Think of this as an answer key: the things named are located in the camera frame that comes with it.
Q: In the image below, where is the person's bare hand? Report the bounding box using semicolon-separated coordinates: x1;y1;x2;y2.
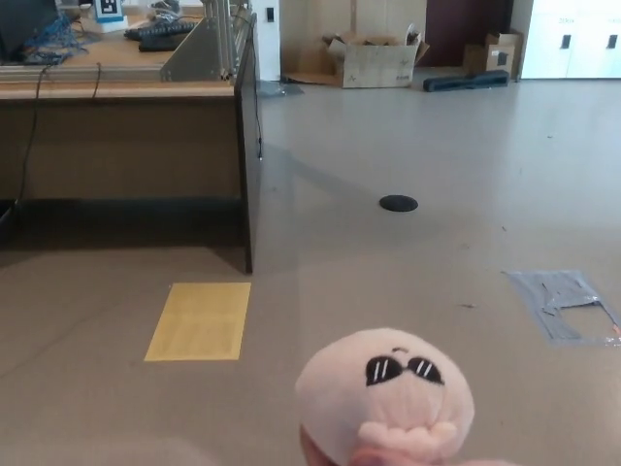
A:
298;420;528;466

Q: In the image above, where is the pink plush dumpling with sunglasses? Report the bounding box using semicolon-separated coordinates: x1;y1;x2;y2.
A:
294;325;475;460

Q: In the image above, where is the yellow paper sheet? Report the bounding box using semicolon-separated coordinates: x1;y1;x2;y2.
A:
143;282;252;362

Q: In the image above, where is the black round floor cap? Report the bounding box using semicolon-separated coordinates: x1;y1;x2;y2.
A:
378;194;418;212

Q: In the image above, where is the grey tape floor patch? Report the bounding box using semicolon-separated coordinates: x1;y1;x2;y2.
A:
502;269;621;349

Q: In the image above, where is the wooden desk with dark panels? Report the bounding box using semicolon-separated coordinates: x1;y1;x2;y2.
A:
0;12;263;274

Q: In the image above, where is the large open cardboard box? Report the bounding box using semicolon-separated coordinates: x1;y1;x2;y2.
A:
323;29;431;89

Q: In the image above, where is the long black foam case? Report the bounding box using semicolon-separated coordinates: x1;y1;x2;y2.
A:
422;70;510;93

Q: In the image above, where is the small cardboard box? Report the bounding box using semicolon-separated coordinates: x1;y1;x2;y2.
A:
463;31;524;82

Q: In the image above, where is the flat black device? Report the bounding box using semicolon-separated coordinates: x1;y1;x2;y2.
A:
139;36;188;52

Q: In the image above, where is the dark maroon door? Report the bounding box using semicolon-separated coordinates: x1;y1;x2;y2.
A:
425;0;514;69

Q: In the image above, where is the black keyboard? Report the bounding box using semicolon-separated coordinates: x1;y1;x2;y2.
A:
124;18;200;41

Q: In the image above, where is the white box with marker tag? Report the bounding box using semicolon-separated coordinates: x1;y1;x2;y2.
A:
89;0;128;34

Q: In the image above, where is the white locker cabinet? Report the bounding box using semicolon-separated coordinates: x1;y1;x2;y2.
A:
521;0;621;80

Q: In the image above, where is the black monitor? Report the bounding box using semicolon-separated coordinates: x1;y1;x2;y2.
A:
0;0;59;62

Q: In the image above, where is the thin black cable with plug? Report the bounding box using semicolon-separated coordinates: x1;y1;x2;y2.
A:
252;18;266;161

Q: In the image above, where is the white wall panel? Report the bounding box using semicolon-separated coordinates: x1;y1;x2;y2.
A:
256;0;281;83

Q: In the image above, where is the grey metal frame bracket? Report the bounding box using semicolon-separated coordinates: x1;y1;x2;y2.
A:
159;0;256;83

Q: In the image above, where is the long black hanging cable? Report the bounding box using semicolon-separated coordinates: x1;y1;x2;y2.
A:
14;65;52;205

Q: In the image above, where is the aluminium extrusion rail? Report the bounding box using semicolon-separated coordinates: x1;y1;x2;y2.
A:
0;64;234;83

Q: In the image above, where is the blue cable bundle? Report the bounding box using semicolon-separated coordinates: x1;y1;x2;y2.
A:
21;12;91;64

